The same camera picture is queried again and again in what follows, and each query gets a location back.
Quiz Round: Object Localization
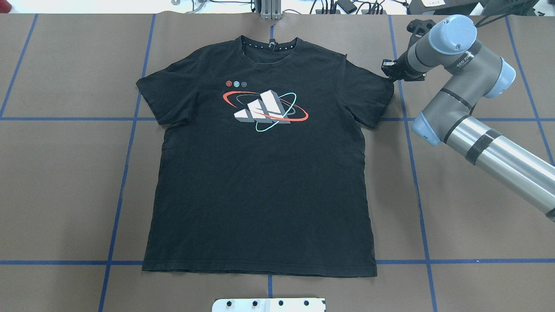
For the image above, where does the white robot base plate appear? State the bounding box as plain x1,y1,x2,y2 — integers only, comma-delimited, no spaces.
212,298,327,312

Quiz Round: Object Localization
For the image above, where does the black graphic t-shirt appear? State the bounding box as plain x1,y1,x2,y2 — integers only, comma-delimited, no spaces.
136,36,394,278

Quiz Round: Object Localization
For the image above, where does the aluminium frame post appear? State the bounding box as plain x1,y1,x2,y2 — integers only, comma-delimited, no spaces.
255,0,283,20

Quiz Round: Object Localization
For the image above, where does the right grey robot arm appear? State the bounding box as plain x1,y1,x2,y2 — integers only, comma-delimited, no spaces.
381,15,555,221

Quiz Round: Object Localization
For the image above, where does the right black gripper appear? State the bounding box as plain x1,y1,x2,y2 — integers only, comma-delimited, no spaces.
381,19,436,82

